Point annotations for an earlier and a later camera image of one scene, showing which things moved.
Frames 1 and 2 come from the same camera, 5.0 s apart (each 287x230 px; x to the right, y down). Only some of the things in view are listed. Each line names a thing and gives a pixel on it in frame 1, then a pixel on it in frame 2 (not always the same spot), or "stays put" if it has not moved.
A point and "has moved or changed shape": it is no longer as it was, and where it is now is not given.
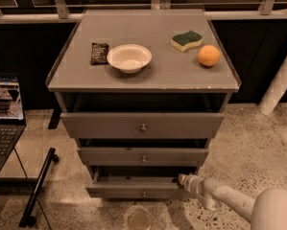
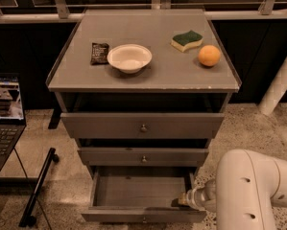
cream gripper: (198, 186) to (193, 196)
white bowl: (130, 57) stays put
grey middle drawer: (148, 156) stays put
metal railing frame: (158, 1) stays put
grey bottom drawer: (137, 182) has moved or changed shape
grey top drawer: (143, 126) stays put
